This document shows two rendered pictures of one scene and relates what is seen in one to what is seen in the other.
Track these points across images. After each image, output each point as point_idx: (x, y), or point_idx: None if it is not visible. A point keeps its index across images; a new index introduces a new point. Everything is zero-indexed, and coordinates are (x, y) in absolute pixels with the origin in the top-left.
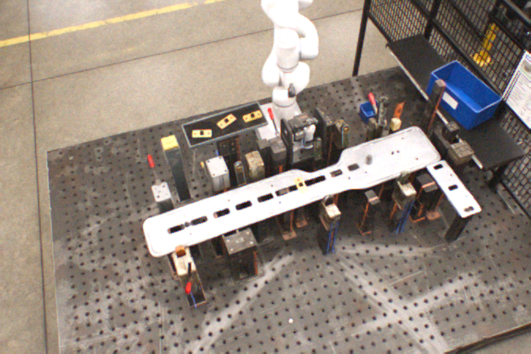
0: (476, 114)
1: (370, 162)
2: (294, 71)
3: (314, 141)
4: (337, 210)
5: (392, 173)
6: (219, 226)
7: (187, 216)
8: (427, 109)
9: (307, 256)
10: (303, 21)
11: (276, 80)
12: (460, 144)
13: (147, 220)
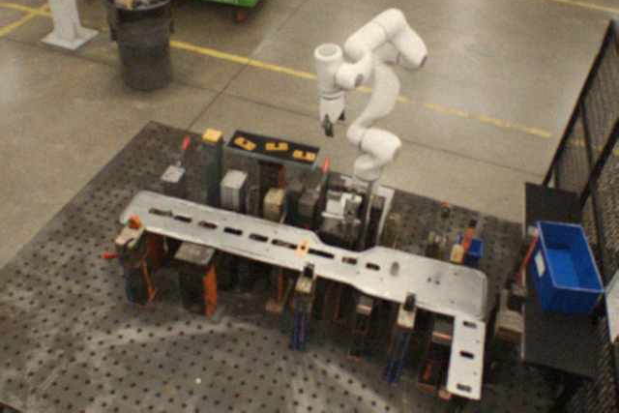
0: (553, 288)
1: (393, 271)
2: (332, 100)
3: (346, 213)
4: (309, 286)
5: None
6: (193, 233)
7: (177, 209)
8: (513, 264)
9: (272, 338)
10: (363, 50)
11: (357, 139)
12: (513, 313)
13: (144, 191)
